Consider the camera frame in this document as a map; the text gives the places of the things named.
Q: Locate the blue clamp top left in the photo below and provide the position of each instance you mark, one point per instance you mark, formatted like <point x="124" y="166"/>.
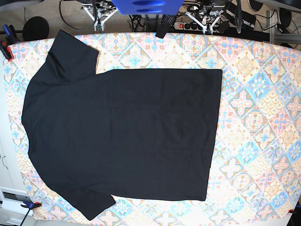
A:
<point x="4" y="45"/>

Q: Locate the blue clamp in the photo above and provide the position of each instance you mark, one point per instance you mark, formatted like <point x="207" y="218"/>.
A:
<point x="29" y="206"/>
<point x="4" y="45"/>

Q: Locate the blue clamp bottom left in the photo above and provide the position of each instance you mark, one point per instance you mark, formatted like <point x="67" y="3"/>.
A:
<point x="29" y="206"/>

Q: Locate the black round stand base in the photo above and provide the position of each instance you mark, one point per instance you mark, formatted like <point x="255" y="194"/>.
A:
<point x="36" y="28"/>

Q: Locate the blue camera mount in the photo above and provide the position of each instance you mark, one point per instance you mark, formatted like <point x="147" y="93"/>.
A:
<point x="141" y="7"/>

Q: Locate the black T-shirt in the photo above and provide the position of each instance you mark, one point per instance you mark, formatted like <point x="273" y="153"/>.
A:
<point x="134" y="133"/>

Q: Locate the white cabinet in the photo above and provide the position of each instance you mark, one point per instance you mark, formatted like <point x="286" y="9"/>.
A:
<point x="12" y="190"/>

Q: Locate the patterned tablecloth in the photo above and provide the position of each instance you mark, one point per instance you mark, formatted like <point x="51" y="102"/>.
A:
<point x="256" y="166"/>

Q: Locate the white power strip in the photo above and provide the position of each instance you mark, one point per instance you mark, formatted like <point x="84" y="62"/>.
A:
<point x="192" y="26"/>

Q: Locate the black perforated bracket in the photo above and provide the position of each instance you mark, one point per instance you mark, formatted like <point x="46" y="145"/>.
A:
<point x="167" y="22"/>

